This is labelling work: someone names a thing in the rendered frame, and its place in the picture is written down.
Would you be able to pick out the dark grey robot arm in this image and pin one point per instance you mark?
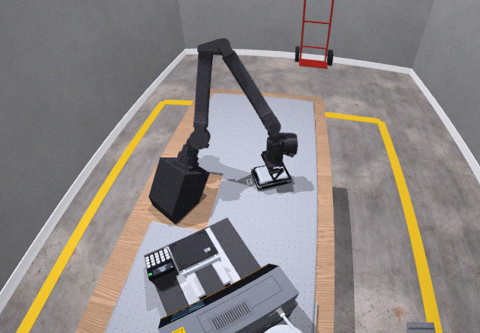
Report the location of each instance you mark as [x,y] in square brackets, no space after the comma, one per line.
[284,143]

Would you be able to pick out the white curved hose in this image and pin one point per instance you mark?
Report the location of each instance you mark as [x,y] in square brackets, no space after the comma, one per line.
[290,325]

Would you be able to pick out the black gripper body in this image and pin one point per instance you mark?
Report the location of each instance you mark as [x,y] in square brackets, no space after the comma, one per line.
[270,162]

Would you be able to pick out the white multi-well plate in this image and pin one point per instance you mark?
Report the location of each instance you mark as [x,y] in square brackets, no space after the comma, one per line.
[264,176]

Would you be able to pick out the black rectangular pad with white corner marks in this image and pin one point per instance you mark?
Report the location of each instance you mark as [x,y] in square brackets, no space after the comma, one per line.
[261,186]

